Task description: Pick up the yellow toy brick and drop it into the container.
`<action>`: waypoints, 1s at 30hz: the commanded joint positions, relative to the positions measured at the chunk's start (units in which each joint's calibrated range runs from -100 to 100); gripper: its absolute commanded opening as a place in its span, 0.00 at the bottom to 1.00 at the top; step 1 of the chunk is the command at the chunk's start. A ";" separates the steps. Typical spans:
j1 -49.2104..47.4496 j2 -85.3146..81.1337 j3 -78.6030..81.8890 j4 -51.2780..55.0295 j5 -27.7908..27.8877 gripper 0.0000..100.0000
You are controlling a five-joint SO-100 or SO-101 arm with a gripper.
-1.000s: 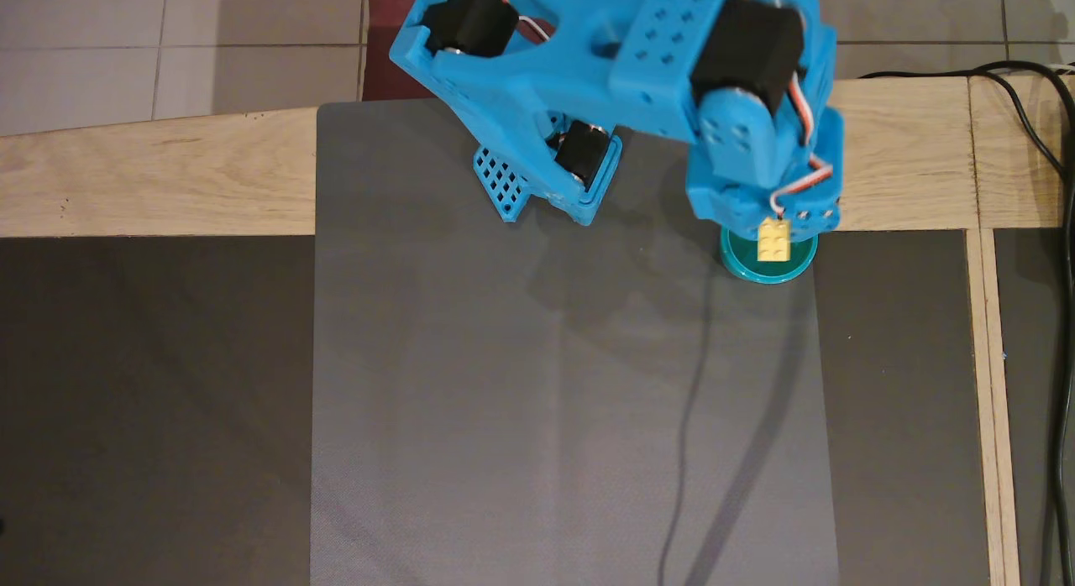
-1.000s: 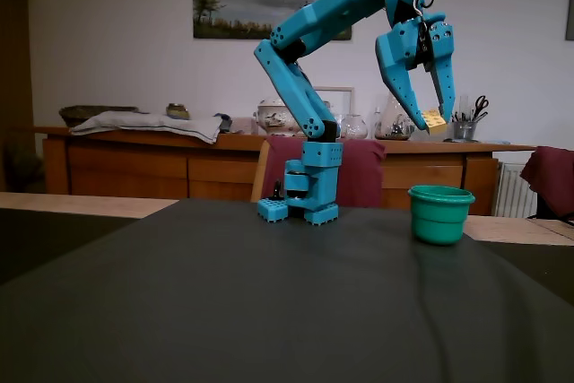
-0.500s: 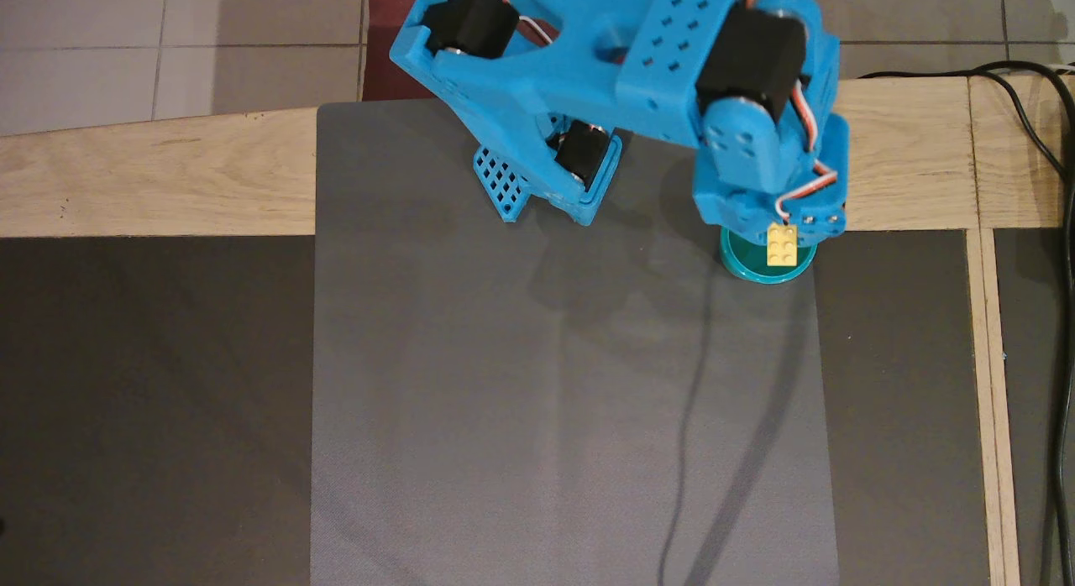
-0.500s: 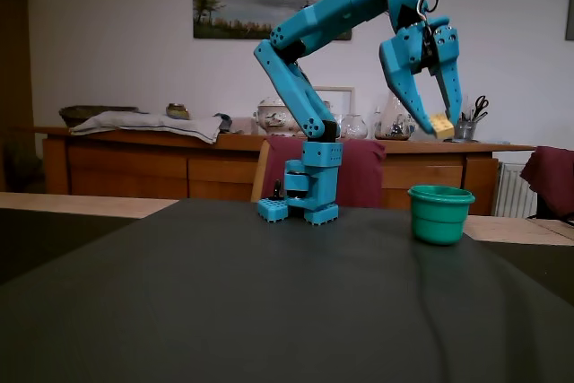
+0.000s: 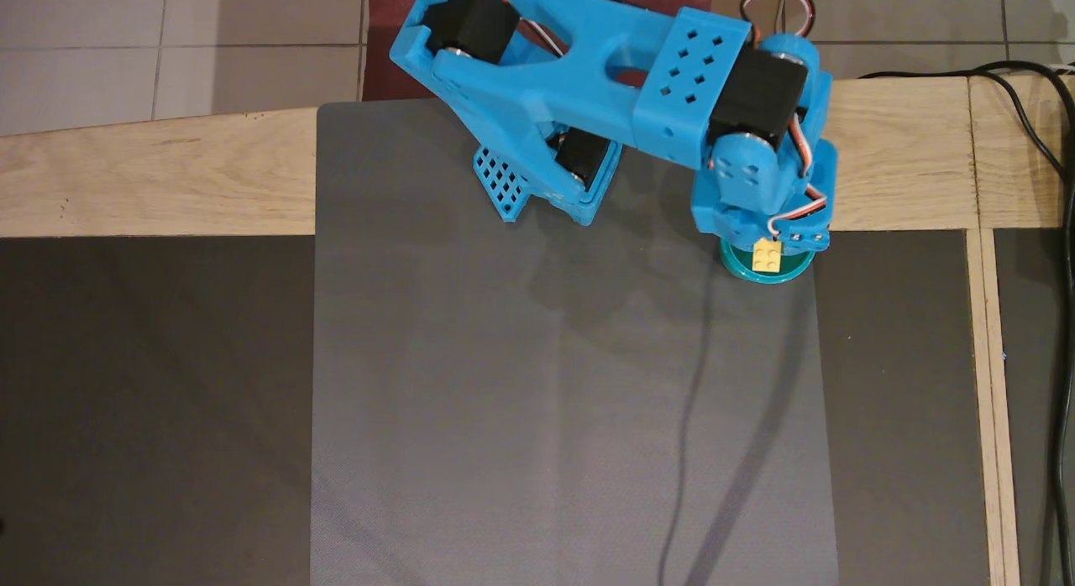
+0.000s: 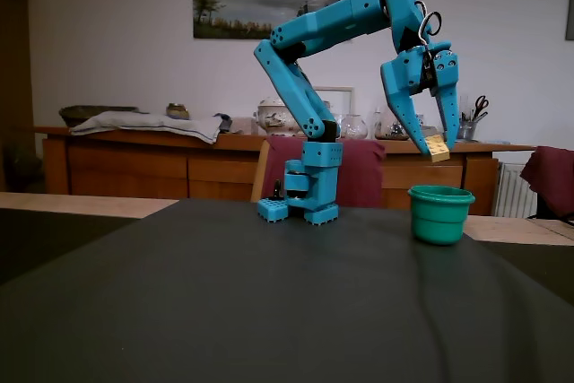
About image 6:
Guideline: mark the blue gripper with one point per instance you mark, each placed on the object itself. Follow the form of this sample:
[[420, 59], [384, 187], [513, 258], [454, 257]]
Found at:
[[404, 75]]

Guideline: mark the cream white lego brick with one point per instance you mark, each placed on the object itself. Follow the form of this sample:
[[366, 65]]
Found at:
[[438, 150]]

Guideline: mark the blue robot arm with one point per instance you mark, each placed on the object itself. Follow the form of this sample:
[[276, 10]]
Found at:
[[323, 28]]

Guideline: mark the blue white ceramic jar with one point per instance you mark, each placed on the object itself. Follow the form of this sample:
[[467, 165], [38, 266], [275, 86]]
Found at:
[[421, 119]]

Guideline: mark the metal pencil cup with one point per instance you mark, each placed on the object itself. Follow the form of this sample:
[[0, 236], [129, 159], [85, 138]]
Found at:
[[467, 132]]

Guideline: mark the tall glass vase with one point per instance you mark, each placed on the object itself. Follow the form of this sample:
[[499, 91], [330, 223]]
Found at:
[[385, 125]]

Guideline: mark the round glass bowl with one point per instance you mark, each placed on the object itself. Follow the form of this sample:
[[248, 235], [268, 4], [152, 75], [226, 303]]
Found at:
[[354, 128]]

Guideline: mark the dark red chair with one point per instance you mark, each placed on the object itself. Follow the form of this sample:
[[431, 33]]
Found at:
[[551, 176], [359, 172]]

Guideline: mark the teal plastic cup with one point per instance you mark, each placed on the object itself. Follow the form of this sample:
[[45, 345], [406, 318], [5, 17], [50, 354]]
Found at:
[[437, 221]]

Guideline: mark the white radiator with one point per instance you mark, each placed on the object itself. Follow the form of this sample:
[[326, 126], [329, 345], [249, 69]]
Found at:
[[515, 190]]

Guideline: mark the white ceramic tureen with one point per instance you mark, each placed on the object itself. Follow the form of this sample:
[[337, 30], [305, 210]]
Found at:
[[273, 118]]

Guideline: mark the dark grey mat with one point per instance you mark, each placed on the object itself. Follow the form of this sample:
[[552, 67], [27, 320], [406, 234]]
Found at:
[[314, 311]]

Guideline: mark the small ceramic pot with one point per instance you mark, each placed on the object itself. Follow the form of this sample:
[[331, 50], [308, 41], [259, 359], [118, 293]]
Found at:
[[178, 110]]

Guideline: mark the folded grey cloth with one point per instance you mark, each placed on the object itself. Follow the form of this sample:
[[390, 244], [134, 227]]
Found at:
[[143, 124]]

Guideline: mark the wooden sideboard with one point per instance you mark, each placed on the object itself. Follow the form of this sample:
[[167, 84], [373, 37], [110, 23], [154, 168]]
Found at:
[[112, 163]]

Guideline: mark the dark shallow bowl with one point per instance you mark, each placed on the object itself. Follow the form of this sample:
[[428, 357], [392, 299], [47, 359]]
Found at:
[[85, 112]]

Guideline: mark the white picture frame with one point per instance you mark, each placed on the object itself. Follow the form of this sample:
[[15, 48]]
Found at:
[[341, 98]]

